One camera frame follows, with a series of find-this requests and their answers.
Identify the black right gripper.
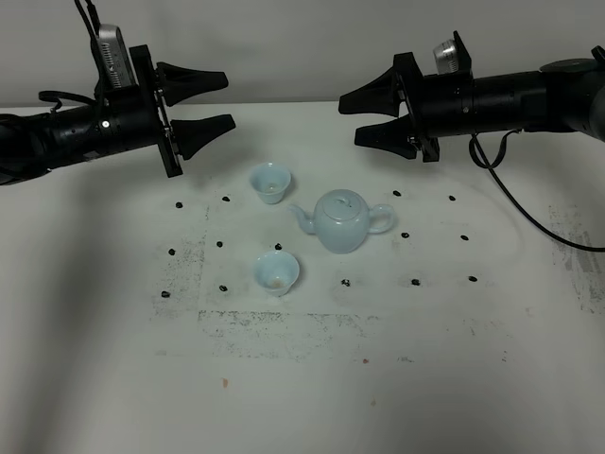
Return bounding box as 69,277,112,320
338,31,547,162

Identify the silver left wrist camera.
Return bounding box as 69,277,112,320
96,24,136,89

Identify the light blue porcelain teapot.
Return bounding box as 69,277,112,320
288,189,396,254

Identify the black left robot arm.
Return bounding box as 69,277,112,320
1,45,235,184

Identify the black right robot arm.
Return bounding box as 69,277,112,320
338,33,604,163

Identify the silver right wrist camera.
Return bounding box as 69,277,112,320
433,39,459,75

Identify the light blue teacup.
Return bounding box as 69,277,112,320
252,251,301,297
250,163,292,204

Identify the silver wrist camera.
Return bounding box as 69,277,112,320
433,39,459,75
96,24,136,89

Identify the far light blue teacup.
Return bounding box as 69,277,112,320
250,163,292,204

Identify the near light blue teacup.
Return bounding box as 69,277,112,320
252,251,301,297

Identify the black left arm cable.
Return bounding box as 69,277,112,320
39,0,106,114

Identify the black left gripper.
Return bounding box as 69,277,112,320
50,45,235,178

